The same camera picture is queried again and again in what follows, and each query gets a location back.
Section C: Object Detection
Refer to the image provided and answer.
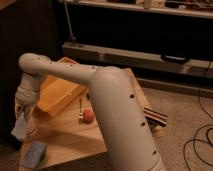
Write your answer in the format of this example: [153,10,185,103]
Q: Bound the black handle on rail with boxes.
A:
[160,55,189,64]

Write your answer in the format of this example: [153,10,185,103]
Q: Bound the yellow plastic bin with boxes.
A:
[35,56,88,118]

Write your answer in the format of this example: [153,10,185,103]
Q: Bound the small metal fork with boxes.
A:
[79,98,83,122]

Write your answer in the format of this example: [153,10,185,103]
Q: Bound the black floor cables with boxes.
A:
[182,61,213,167]

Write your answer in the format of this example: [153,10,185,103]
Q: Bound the striped brush block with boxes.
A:
[143,108,168,127]

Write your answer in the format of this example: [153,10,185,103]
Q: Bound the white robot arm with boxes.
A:
[15,53,166,171]

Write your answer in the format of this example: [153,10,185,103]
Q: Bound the grey metal shelf rail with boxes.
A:
[62,42,213,79]

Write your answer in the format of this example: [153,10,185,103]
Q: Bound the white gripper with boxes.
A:
[15,96,38,115]

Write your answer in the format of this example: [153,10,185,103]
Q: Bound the small orange ball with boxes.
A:
[83,109,94,123]

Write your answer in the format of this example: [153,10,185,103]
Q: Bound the grey blue towel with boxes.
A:
[11,113,27,141]

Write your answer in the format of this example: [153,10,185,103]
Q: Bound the blue sponge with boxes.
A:
[22,141,47,169]

